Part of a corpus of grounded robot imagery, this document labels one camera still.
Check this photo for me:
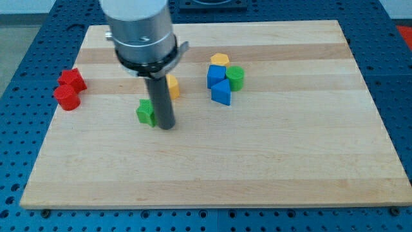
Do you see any green star block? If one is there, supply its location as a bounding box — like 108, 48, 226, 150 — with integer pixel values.
136, 99, 156, 127

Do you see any red cylinder block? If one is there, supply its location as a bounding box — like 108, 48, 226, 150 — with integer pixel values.
53, 84, 80, 111

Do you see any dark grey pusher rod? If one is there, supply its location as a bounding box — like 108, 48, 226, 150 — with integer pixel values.
145, 76, 176, 130

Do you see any blue triangle block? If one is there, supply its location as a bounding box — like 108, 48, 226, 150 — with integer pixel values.
211, 79, 231, 106

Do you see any red angular block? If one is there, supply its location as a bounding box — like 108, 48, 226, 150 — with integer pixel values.
57, 68, 88, 93

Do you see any green cylinder block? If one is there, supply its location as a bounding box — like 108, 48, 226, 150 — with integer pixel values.
226, 66, 245, 92

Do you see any yellow block behind rod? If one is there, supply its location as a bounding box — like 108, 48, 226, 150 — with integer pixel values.
166, 74, 180, 100

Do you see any blue cube block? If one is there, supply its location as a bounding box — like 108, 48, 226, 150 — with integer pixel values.
207, 64, 227, 89

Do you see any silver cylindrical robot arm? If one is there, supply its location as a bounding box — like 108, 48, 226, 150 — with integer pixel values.
99, 0, 189, 79

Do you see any yellow hexagon block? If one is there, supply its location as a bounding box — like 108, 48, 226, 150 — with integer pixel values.
210, 53, 230, 67

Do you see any wooden board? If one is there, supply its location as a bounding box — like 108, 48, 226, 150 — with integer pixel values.
20, 20, 411, 209

